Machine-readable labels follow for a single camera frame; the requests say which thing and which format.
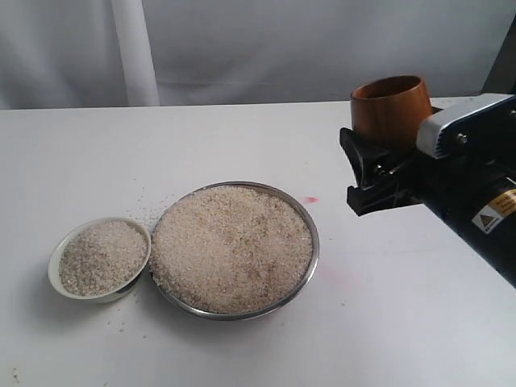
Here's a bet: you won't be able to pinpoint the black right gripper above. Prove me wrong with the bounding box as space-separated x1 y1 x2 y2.
339 94 515 226

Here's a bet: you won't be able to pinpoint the brown wooden cup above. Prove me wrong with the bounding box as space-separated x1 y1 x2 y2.
351 75 432 153

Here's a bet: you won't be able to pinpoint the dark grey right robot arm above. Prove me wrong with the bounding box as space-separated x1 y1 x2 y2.
339 94 515 285

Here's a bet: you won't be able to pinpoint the white ceramic bowl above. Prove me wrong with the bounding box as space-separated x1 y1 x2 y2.
47 216 153 305

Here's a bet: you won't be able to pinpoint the white rice grains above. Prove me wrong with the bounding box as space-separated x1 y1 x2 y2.
58 220 149 298

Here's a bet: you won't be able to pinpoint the white backdrop curtain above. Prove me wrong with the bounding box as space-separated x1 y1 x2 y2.
1 1 515 109

